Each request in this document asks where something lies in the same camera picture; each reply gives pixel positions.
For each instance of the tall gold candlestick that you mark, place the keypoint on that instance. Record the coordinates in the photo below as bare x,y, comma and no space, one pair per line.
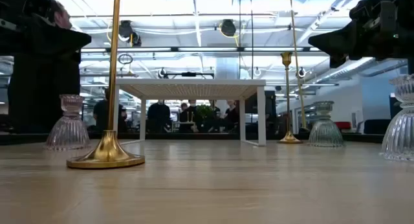
288,138
108,149

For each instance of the pink ribbed glass candle holder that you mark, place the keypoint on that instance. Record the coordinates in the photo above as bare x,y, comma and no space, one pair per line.
68,133

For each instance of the black aluminium table frame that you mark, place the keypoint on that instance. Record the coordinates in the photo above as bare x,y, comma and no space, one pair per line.
194,136

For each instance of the black chair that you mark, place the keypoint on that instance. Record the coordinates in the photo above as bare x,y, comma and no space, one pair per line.
376,127

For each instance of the small green background plant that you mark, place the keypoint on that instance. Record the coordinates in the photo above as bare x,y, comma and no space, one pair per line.
204,111

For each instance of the clear ribbed glass candle holder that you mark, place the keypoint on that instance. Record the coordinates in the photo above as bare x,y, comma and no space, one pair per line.
399,133

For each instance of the white perforated riser shelf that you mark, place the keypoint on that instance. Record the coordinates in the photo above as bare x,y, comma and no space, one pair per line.
194,88

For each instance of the black ceiling-hung device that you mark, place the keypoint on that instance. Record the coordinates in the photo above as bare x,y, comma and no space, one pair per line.
127,31
228,27

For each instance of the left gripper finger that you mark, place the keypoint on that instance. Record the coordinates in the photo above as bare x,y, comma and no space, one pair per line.
61,39

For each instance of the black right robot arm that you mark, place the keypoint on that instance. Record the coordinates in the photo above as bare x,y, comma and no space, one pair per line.
407,23

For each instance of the person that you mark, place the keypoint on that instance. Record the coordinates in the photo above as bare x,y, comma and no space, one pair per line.
102,114
158,115
232,115
48,94
187,117

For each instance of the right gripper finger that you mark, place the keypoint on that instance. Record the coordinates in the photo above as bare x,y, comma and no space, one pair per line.
339,42

